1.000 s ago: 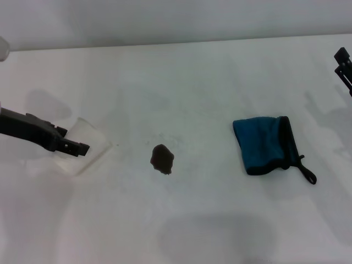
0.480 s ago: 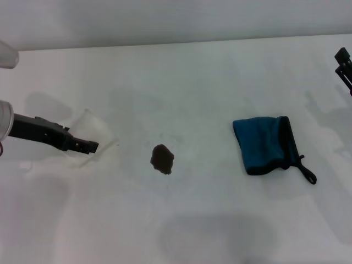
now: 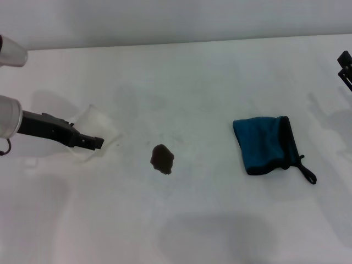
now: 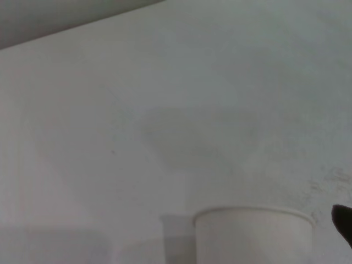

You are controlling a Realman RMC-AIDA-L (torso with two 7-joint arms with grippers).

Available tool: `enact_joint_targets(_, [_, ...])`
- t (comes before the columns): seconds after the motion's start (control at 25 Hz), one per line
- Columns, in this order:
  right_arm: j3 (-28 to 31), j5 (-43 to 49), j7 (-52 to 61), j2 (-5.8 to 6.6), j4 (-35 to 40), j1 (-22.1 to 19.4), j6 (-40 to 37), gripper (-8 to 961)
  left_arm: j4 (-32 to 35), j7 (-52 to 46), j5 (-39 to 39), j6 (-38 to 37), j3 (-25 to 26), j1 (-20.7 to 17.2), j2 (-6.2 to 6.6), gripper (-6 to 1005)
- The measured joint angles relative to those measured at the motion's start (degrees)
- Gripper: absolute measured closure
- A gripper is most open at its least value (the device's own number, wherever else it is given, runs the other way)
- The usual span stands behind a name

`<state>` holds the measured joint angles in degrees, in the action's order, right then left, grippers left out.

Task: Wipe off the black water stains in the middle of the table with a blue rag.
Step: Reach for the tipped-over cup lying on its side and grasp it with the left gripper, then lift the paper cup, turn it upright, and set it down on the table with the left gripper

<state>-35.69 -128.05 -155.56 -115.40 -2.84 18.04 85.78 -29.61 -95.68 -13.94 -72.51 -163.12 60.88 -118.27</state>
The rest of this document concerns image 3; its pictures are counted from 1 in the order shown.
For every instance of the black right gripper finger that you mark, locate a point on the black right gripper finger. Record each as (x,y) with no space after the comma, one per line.
(347,63)

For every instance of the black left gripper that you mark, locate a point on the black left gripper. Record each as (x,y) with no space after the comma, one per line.
(49,127)

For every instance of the white paper cup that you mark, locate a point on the white paper cup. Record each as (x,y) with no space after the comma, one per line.
(103,123)

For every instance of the blue rag with black loop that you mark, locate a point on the blue rag with black loop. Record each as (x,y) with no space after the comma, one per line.
(258,143)

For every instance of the black water stain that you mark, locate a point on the black water stain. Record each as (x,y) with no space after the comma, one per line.
(162,159)

